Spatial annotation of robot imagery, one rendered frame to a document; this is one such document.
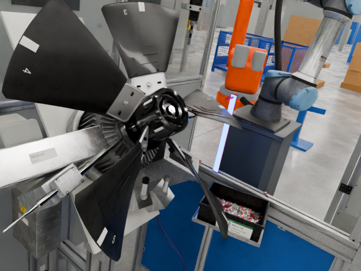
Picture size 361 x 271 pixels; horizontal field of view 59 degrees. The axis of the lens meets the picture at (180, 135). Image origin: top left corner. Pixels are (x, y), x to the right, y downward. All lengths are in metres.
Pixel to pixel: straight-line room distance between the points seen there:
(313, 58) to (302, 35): 7.44
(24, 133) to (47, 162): 0.09
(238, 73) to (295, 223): 3.70
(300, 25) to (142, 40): 8.14
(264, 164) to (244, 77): 3.30
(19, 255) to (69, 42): 1.32
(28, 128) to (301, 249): 0.99
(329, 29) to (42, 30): 1.11
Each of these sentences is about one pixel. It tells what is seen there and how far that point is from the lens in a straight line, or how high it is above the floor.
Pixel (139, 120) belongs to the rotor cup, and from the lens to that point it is 0.79.
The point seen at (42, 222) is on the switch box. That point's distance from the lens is 1.13.
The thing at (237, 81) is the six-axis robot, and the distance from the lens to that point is 4.78.
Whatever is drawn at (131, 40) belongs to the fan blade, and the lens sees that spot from 0.93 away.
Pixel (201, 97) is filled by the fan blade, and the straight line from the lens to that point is 1.09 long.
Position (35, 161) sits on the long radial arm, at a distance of 0.74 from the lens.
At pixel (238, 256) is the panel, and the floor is 0.54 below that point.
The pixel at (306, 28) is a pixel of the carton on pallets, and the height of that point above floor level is 1.35.
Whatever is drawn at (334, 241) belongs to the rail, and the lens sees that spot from 1.23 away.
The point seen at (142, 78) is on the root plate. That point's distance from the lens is 0.88.
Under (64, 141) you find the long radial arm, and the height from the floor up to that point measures 1.13.
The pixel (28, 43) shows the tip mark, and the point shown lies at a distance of 0.71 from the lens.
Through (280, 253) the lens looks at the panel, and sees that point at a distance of 1.35.
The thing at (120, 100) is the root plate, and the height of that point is 1.23.
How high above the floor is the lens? 1.47
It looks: 23 degrees down
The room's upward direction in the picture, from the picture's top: 11 degrees clockwise
